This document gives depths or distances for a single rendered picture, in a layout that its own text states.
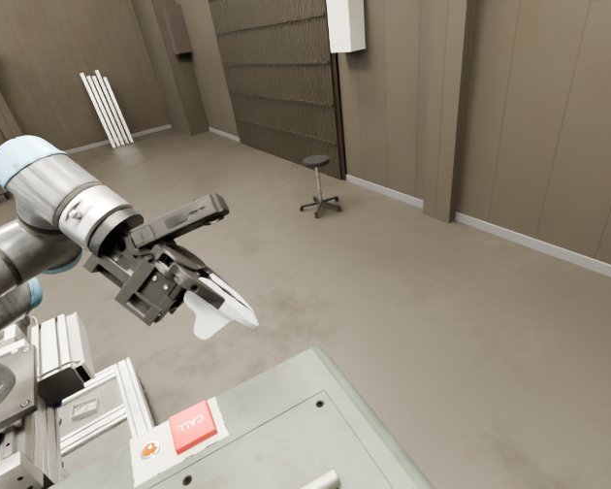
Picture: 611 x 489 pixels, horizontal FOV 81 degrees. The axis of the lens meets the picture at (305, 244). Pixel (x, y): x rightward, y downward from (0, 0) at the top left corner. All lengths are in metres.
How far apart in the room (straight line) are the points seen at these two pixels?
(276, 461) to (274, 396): 0.10
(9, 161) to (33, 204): 0.05
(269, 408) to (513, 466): 1.57
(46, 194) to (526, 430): 2.07
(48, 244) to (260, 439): 0.39
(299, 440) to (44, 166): 0.48
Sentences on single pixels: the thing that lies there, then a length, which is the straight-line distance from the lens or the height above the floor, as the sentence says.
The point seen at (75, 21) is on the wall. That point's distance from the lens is 9.80.
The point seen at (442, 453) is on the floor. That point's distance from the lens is 2.01.
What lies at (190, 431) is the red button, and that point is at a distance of 0.62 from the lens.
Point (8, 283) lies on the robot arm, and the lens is 0.57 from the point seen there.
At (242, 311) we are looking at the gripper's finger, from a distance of 0.44.
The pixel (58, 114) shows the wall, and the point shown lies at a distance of 9.77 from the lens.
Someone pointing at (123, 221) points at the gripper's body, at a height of 1.58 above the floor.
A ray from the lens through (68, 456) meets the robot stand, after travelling 2.22.
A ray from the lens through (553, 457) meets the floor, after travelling 2.13.
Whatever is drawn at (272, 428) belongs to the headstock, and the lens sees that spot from 0.60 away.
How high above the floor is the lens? 1.75
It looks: 31 degrees down
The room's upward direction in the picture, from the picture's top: 9 degrees counter-clockwise
